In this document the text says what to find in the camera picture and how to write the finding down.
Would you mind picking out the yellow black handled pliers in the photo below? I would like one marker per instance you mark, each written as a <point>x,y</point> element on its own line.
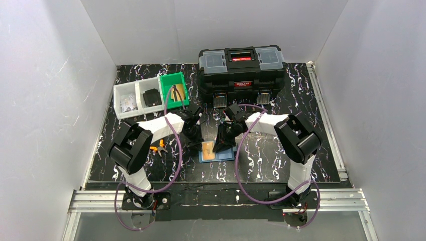
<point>160,149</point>

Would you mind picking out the black toolbox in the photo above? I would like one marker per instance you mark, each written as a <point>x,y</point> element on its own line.
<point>253,75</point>

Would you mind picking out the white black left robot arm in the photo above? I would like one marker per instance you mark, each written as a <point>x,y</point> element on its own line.
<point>131,145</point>

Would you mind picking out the blue leather card holder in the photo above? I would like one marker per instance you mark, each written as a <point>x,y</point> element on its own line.
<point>227,155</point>

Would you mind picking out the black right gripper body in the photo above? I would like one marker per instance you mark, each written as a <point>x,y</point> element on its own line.
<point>225,134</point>

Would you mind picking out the black card in white bin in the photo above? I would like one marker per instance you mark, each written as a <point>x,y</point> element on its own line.
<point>152,97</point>

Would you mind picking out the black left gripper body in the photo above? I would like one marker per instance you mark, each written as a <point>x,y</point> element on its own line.
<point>193,133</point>

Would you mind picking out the white bin with patterned cards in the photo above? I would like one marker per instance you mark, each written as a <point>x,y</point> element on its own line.
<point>120,90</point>

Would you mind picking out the orange card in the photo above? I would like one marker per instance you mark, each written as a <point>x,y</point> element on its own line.
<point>207,153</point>

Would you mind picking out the gold card in green bin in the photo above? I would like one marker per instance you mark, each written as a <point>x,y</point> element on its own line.
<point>178,93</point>

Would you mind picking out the white bin with black card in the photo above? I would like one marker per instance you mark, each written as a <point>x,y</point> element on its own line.
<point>141,87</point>

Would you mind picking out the green plastic bin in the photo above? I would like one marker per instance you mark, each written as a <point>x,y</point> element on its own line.
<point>167,82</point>

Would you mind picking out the patterned cards in white bin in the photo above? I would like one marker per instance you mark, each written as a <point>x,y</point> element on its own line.
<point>128,103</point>

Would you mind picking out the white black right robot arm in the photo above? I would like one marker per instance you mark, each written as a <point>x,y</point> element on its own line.
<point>296,135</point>

